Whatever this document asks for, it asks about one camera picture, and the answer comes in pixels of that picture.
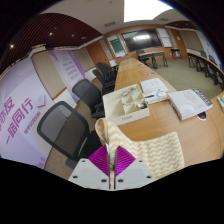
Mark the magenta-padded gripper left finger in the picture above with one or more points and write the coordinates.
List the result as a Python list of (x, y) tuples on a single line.
[(91, 173)]

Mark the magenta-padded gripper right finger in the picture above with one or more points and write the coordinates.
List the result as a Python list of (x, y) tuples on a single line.
[(131, 173)]

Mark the cream zigzag patterned towel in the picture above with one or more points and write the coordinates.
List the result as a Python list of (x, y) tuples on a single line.
[(160, 150)]

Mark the white open cardboard box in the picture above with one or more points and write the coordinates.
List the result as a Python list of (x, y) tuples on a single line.
[(128, 116)]

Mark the black mesh office chair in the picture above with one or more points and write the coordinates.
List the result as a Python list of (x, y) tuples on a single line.
[(85, 91), (106, 68), (100, 78), (56, 126)]

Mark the small white blue packet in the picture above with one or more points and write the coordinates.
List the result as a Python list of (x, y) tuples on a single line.
[(158, 96)]

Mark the white book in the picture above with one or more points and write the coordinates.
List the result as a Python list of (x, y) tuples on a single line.
[(186, 103)]

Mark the white printed paper sheet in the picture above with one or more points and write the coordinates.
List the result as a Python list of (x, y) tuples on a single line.
[(151, 85)]

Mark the green booklet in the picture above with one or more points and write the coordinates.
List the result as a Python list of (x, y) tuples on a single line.
[(221, 101)]

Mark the wooden door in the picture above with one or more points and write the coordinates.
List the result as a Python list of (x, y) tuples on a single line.
[(97, 53), (179, 43)]

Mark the wooden desk with black legs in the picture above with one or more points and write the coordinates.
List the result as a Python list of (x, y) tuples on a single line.
[(153, 55)]

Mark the black chair behind desk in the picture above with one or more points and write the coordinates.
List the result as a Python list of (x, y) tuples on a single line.
[(140, 52)]

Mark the group of black chairs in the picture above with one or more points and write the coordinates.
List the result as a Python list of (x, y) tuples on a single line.
[(213, 71)]

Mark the small wooden side table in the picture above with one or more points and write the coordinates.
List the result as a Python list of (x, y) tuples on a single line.
[(176, 50)]

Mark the long wooden side table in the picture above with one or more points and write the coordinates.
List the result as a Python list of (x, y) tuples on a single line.
[(206, 61)]

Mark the bright ceiling light panel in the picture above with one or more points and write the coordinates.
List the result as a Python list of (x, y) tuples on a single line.
[(146, 10)]

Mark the large purple white wall print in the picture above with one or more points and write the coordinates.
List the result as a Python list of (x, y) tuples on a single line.
[(20, 113)]

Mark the purple wall banner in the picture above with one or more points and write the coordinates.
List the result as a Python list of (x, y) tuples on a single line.
[(68, 71)]

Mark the green white wall board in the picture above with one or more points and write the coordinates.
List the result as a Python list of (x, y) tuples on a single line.
[(116, 46)]

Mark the large black wall screen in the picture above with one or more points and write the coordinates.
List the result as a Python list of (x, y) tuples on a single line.
[(141, 40)]

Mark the colourful wall posters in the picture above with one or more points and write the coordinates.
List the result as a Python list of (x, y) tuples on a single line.
[(210, 45)]

